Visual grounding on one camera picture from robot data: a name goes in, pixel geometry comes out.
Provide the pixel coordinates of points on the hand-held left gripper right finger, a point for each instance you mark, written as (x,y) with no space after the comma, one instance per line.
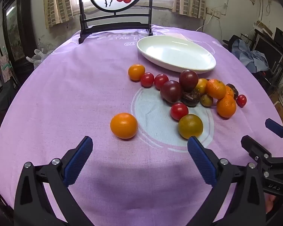
(201,160)

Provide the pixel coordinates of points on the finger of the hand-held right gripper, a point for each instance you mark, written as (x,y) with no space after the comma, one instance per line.
(274,126)
(252,146)

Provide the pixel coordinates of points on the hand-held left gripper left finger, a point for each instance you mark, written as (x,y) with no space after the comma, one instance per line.
(77,160)

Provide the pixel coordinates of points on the large green tomato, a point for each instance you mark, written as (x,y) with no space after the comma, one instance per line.
(190,126)

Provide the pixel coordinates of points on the mandarin orange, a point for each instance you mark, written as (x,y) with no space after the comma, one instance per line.
(216,89)
(226,106)

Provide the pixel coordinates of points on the small green tomato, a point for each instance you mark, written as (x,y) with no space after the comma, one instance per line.
(206,100)

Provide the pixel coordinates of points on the dark purple tomato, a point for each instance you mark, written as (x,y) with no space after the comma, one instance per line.
(171,91)
(188,80)

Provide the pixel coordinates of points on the red cherry tomato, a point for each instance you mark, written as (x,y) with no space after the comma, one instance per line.
(241,100)
(161,81)
(147,79)
(179,111)

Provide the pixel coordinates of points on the white oval plate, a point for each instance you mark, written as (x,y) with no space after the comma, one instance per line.
(176,54)

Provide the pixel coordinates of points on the person's right hand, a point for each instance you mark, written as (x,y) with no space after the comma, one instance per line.
(270,203)

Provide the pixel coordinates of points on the dark wrinkled passion fruit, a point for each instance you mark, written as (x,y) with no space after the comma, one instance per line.
(234,90)
(191,100)

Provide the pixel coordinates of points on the blue cloth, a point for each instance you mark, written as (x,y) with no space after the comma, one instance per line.
(254,60)

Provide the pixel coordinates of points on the purple printed tablecloth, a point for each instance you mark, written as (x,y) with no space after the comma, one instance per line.
(73,87)

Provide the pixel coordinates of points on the yellow orange tomato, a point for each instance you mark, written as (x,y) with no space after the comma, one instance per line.
(202,84)

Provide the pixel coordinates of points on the black monitor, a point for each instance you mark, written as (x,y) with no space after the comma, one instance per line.
(268,49)

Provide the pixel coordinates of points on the black speaker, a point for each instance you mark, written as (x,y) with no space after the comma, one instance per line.
(281,37)

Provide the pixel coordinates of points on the white plastic bag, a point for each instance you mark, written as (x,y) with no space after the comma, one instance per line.
(37,57)

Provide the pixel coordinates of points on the dark wooden cabinet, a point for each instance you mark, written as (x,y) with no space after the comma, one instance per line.
(21,28)

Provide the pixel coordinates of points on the white wall socket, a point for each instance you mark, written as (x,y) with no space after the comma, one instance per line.
(214,13)

